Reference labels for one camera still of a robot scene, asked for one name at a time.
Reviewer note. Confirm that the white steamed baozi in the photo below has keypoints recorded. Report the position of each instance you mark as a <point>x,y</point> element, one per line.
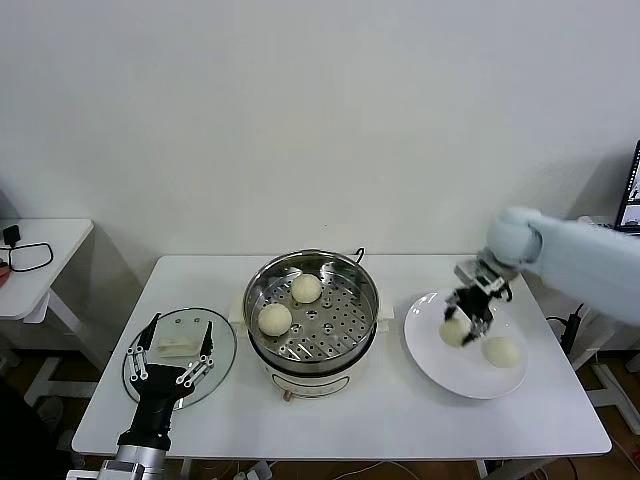
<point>306,288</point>
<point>454,334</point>
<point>275,320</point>
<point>501,352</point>

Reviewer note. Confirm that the black power strip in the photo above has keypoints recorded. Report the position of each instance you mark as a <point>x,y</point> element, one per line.
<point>570,332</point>

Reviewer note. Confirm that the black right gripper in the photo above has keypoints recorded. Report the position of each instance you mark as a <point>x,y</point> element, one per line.
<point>472,302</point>

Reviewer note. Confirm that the white round plate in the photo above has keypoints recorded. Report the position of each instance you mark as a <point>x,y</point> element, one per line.
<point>440,370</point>

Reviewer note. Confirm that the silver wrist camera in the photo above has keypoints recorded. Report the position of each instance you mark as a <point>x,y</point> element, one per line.
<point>82,474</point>
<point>480,275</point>

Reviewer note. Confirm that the small black adapter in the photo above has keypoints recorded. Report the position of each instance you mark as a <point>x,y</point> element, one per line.
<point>12,234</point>

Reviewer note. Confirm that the white floor power strip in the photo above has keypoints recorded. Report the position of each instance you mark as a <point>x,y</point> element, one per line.
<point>257,470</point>

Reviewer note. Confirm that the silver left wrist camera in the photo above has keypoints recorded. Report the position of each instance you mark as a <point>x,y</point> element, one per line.
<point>82,474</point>

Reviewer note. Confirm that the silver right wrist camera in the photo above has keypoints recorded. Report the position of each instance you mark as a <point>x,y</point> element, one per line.
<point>480,275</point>

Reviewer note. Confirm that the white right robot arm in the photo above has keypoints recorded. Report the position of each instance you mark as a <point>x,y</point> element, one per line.
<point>575,270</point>

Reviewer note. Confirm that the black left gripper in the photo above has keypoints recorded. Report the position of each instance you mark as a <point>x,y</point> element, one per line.
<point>155,400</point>

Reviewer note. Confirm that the black bulky object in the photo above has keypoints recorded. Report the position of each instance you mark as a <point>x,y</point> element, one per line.
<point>15,435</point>

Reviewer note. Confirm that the stainless steel steamer pot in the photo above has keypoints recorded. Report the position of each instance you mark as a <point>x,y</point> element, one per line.
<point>345,310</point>

